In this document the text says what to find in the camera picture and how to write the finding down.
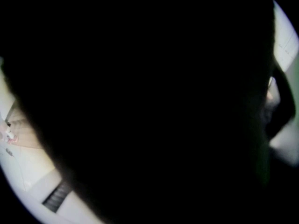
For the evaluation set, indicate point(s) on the black backpack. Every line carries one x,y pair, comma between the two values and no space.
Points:
149,101

